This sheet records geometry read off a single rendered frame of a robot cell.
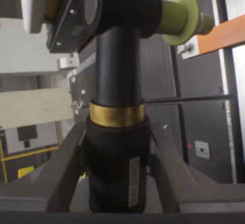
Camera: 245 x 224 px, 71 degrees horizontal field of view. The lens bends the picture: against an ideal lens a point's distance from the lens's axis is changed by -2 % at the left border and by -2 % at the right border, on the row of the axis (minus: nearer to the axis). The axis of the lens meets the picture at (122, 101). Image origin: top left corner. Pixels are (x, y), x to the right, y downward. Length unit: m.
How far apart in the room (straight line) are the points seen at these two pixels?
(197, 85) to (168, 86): 0.05
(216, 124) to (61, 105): 4.34
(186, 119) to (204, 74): 0.07
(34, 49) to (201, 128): 4.44
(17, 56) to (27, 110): 1.22
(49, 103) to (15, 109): 0.72
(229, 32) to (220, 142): 0.13
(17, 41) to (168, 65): 4.44
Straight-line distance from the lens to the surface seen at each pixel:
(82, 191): 0.18
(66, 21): 0.50
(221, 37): 0.24
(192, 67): 0.27
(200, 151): 0.28
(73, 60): 1.06
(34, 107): 4.45
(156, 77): 0.30
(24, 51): 4.56
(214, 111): 0.25
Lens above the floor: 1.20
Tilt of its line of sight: 29 degrees down
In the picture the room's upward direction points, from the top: 98 degrees counter-clockwise
